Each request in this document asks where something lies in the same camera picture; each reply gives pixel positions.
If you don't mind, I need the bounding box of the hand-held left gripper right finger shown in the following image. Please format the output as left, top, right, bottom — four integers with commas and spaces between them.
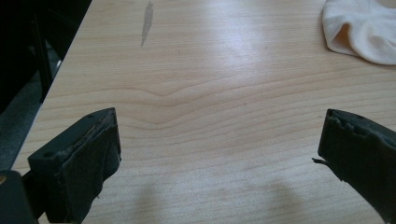
312, 108, 396, 224

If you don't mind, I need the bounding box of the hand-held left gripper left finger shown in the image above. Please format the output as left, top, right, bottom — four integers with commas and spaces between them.
27, 106, 122, 224

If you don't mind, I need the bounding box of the white sock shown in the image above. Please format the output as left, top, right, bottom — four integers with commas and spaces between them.
321, 0, 396, 66

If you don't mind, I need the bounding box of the black metal stand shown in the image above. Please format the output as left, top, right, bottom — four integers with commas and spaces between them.
0, 0, 93, 115

